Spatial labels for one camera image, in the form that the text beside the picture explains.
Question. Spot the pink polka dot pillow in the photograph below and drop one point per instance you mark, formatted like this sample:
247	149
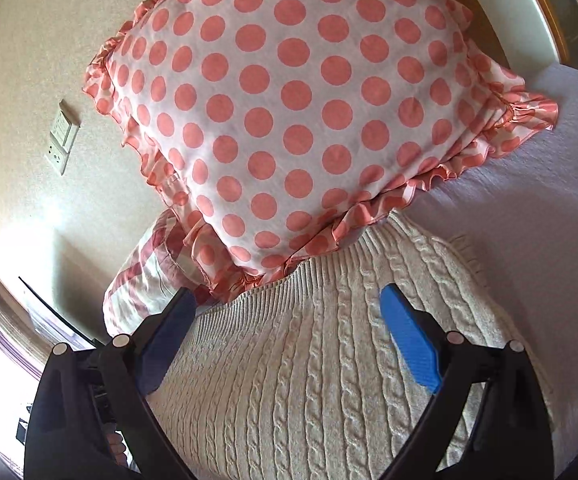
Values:
314	115

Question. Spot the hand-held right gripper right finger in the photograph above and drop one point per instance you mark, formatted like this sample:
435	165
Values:
414	340

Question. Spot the pink striped pillow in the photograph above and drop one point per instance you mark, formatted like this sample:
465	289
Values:
149	280

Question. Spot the wooden headboard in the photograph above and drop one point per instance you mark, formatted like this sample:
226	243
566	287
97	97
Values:
509	7

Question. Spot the person's left hand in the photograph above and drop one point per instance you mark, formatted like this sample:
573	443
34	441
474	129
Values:
117	447

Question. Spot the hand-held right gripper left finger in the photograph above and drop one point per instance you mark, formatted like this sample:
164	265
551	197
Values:
161	347

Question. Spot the white wall socket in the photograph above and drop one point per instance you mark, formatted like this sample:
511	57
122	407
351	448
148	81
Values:
58	157

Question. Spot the white wall switch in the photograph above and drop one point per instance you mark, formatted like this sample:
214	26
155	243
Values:
64	125

